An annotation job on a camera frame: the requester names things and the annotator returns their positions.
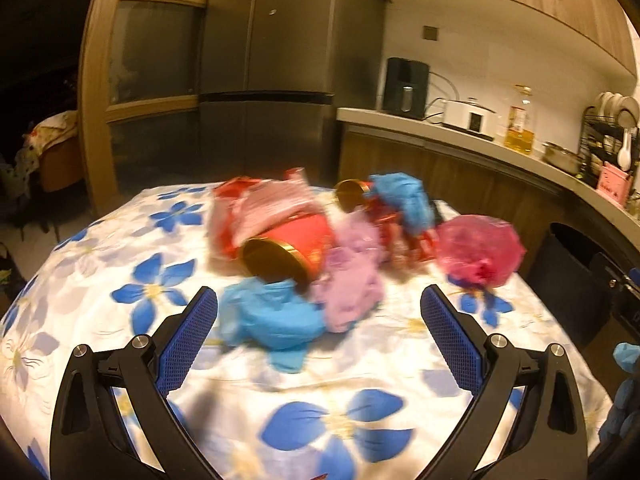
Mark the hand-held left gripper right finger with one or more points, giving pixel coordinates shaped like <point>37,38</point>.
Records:
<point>450,335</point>

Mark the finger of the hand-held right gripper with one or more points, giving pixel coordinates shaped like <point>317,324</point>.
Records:
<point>612,280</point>

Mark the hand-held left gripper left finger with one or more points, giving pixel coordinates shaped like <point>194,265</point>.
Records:
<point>187,345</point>

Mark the black trash bin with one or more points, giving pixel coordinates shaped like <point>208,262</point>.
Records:
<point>560,280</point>

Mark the blue plastic bag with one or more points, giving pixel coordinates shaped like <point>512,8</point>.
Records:
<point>400,195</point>
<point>270,315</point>

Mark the red and white plastic bag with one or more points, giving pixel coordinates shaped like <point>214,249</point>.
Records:
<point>265,205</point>

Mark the person's right hand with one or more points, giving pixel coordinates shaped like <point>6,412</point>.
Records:
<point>627,410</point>

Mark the magenta plastic bag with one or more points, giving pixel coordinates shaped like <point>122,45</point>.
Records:
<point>475,245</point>

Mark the pink box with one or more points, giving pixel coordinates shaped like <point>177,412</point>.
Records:
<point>614,184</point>

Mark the crumpled red shiny wrapper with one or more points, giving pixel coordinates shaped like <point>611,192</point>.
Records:
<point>400,240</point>

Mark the light purple plastic bag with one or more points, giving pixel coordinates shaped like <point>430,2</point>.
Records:
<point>350,285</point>

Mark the blue floral tablecloth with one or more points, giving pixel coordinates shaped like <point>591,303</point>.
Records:
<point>125,240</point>

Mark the steel pot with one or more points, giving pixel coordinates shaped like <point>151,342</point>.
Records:
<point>562,160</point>

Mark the black dish rack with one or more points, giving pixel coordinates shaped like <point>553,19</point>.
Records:
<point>607,125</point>

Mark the large red gold-rimmed can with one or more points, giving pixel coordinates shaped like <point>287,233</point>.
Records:
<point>305,240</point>

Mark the kitchen counter with wooden cabinets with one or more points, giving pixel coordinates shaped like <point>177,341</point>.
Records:
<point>450,170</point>

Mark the cooking oil bottle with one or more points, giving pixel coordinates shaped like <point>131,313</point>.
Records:
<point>520,135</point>

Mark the small red gold-rimmed can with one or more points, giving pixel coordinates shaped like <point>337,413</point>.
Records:
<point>350,195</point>

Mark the white electric cooker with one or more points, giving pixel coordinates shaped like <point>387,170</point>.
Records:
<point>467,117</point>

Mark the chair with draped cloth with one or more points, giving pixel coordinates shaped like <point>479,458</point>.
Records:
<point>55,145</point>

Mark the black air fryer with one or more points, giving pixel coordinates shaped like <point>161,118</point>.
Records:
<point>405,87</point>

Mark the wooden cabinet with glass doors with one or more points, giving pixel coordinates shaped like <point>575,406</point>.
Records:
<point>95,110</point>

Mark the grey steel refrigerator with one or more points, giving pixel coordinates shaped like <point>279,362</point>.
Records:
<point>280,35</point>

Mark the brown wall switch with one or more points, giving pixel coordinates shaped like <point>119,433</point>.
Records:
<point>430,32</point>

